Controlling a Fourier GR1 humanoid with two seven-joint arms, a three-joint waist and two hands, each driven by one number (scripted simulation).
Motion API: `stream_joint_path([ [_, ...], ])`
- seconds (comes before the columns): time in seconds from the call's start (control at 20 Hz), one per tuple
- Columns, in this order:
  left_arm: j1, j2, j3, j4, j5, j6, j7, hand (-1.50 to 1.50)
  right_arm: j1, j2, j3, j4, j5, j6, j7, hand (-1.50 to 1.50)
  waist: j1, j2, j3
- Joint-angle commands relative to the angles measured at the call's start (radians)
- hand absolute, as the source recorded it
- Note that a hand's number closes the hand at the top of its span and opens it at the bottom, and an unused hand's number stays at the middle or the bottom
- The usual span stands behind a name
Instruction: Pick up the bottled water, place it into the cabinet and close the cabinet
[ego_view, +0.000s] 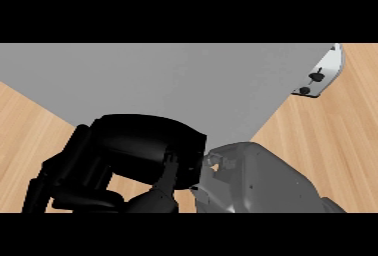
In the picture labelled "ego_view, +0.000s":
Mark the white door hinge bracket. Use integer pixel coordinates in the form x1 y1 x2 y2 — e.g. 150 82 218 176
289 43 347 99

